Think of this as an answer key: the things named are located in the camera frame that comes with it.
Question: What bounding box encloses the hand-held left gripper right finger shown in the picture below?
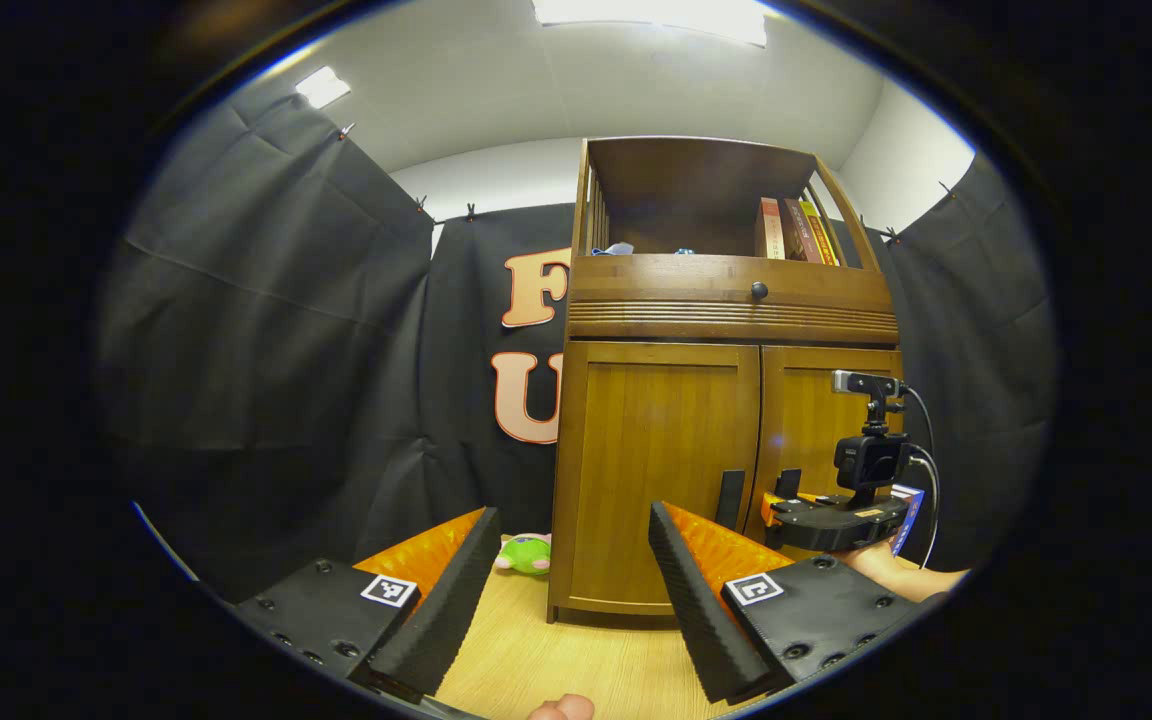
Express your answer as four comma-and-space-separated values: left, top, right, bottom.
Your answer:
648, 500, 922, 706

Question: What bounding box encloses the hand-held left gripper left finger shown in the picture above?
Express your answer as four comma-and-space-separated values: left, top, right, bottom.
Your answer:
236, 507, 502, 701

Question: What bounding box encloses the wooden cabinet door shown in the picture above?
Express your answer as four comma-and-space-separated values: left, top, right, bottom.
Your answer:
758, 346, 905, 561
564, 342, 763, 613

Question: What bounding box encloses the wooden cabinet drawer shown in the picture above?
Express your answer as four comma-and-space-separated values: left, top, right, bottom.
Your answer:
568, 253, 899, 346

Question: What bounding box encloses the wooden double-door shoe cabinet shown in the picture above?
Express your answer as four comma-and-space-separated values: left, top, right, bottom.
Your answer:
546, 137, 905, 626

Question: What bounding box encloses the blue white-topped book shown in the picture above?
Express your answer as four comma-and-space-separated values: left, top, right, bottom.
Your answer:
891, 484, 927, 556

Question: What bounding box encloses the green plush toy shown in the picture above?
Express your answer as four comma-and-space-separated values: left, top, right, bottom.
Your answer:
494, 533, 553, 578

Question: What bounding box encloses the yellow book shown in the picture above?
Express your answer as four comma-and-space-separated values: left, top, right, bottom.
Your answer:
801, 200, 842, 267

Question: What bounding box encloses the brown book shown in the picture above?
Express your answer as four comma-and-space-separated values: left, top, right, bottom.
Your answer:
784, 198, 822, 264

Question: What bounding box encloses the large ceiling light panel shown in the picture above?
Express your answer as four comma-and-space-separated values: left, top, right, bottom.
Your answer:
533, 0, 769, 48

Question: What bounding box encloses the small ceiling light panel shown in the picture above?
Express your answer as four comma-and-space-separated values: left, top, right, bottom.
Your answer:
294, 66, 352, 110

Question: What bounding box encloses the black camera cable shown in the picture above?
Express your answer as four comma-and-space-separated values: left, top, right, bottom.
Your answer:
901, 385, 940, 571

